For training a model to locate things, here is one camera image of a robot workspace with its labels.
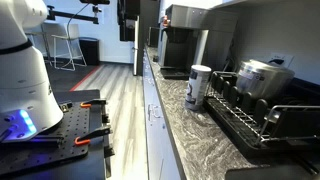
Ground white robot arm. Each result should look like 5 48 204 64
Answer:
0 0 63 143

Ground black commercial coffee maker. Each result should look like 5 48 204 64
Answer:
158 4 238 80

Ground white cylindrical canister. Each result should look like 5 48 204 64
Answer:
185 65 211 111

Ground upper orange black clamp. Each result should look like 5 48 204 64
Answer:
80 99 107 108

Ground orange black clamp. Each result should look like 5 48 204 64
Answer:
74 126 111 146
80 99 107 108

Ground orange hot water tap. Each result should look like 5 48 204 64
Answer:
162 15 170 27

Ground grey lower cabinets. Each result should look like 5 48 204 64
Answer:
143 49 181 180

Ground black trash bin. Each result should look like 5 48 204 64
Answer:
79 37 100 66

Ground lower orange black clamp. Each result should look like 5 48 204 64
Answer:
74 126 111 146

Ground white metal stool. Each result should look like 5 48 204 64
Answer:
42 23 87 71

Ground stainless steel pot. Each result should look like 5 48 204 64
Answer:
236 59 295 99

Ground black dish drying rack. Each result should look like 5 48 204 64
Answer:
203 71 320 156

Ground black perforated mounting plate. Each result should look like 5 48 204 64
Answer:
0 101 109 177

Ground white wall outlet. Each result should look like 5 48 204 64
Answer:
268 53 294 68

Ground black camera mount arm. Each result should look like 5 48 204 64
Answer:
47 0 110 24

